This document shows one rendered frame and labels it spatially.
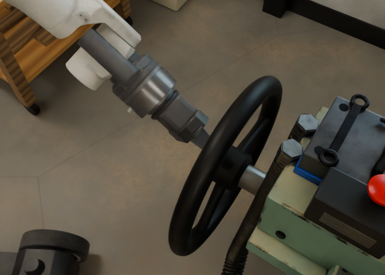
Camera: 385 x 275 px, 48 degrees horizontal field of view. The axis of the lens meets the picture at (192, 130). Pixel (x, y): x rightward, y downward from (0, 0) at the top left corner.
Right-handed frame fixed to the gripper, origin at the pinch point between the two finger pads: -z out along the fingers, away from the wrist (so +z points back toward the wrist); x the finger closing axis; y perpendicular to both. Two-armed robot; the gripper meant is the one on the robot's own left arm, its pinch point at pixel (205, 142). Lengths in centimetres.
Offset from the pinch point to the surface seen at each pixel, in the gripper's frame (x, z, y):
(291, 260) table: 27.3, -10.9, -6.9
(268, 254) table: 26.1, -8.8, -8.1
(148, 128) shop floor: -90, 1, 1
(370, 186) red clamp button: 39.4, -5.3, 1.9
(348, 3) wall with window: -89, -26, 95
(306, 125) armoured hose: 29.2, -1.0, 5.1
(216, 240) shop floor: -61, -38, -13
